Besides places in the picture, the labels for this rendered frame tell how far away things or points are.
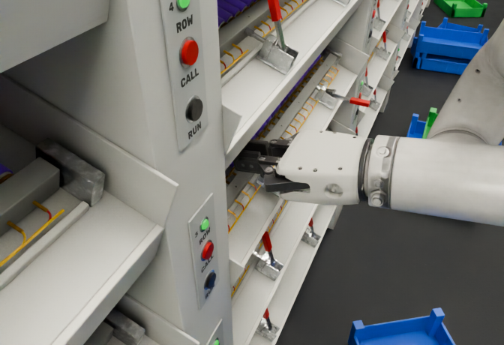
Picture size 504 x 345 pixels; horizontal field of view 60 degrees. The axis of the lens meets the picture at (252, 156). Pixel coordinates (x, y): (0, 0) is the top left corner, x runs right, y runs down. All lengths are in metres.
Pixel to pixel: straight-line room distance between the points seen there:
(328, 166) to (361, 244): 0.76
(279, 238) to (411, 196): 0.38
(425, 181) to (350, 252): 0.76
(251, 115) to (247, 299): 0.38
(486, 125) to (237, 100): 0.29
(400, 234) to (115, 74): 1.12
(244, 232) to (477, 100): 0.32
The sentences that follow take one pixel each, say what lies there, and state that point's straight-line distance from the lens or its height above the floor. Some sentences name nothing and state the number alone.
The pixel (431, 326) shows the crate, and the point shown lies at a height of 0.04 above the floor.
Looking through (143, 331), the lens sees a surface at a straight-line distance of 0.46.
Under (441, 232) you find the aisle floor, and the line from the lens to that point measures 1.36.
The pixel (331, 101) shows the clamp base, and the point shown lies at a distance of 0.84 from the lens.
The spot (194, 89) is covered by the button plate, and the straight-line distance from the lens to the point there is 0.31.
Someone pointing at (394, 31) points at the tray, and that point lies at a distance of 1.69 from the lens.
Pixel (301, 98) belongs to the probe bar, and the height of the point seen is 0.53.
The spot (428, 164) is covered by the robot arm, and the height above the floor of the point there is 0.63.
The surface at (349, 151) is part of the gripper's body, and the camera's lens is 0.52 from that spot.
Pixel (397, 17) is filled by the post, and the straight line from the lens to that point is 1.67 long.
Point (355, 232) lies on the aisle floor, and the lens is 1.28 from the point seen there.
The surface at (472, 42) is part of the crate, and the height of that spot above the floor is 0.09.
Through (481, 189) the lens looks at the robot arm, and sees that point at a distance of 0.49.
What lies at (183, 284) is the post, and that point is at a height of 0.59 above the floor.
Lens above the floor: 0.91
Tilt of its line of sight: 37 degrees down
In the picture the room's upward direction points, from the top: straight up
